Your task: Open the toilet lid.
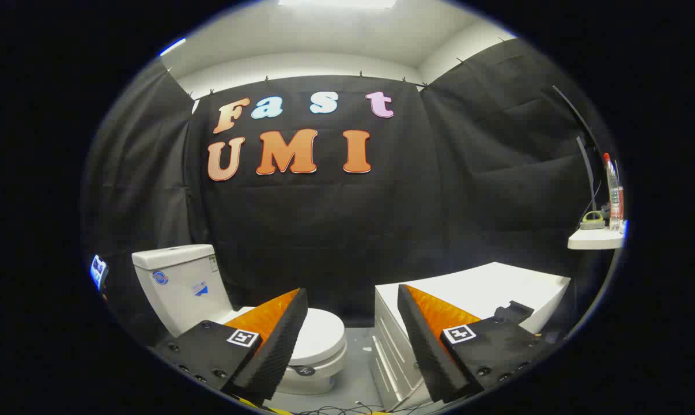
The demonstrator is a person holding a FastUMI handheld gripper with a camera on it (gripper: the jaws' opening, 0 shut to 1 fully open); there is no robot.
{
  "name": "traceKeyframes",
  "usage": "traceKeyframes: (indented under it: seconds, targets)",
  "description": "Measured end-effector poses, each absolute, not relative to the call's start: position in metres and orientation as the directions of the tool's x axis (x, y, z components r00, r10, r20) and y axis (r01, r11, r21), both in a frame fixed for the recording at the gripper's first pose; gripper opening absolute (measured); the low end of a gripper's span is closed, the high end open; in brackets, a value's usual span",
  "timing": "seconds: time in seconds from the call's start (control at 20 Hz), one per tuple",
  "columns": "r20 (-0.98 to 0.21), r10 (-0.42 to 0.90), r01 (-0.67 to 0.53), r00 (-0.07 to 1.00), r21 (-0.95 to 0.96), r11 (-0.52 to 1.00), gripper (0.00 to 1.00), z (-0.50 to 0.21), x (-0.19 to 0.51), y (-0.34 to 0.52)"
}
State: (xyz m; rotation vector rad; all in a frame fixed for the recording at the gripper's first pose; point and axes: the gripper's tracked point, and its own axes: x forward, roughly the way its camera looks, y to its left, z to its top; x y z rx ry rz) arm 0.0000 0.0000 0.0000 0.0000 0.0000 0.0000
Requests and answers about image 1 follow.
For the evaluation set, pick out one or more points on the blue lit screen device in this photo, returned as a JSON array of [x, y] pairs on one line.
[[98, 272]]

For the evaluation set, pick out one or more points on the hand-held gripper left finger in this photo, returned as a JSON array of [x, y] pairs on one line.
[[278, 346]]

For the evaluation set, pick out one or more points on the white toilet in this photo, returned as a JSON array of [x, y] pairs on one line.
[[180, 288]]

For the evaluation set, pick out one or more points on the white cabinet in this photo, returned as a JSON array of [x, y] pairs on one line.
[[497, 282]]

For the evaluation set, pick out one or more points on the short grey curved pole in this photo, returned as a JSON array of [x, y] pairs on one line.
[[588, 173]]

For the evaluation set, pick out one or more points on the clear bottle with red cap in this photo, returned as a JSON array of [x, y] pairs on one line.
[[614, 202]]

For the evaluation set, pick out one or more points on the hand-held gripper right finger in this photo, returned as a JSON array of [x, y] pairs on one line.
[[425, 346]]

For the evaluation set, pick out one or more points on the black backdrop cloth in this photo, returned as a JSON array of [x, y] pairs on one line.
[[324, 230]]

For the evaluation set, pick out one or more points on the white toilet lid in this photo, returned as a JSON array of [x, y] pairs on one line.
[[324, 334]]

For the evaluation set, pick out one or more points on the white wall shelf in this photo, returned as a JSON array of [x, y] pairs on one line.
[[592, 239]]

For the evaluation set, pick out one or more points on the long black curved pole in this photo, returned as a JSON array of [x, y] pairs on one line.
[[578, 118]]

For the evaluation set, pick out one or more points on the wide ceiling light panel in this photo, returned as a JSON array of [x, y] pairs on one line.
[[336, 3]]

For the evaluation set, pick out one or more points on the grey green device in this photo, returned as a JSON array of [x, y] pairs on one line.
[[592, 222]]

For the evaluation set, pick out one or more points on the small ceiling light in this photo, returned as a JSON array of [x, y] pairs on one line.
[[173, 46]]

